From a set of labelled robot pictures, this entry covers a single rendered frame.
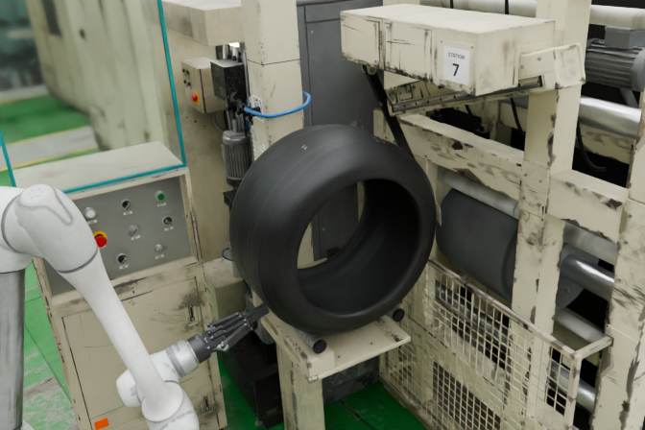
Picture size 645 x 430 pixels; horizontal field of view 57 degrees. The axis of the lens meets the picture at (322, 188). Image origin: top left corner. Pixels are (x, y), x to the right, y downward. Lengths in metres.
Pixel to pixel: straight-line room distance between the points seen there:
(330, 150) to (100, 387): 1.34
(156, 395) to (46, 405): 1.81
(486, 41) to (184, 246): 1.37
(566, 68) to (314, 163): 0.64
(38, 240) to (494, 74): 1.05
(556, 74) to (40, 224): 1.14
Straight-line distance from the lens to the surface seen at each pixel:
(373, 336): 1.98
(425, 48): 1.55
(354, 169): 1.56
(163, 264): 2.32
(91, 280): 1.42
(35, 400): 3.36
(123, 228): 2.22
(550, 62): 1.45
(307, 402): 2.44
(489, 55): 1.44
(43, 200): 1.30
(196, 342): 1.70
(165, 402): 1.55
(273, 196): 1.54
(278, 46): 1.82
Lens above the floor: 2.00
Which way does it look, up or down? 23 degrees down
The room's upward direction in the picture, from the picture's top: 3 degrees counter-clockwise
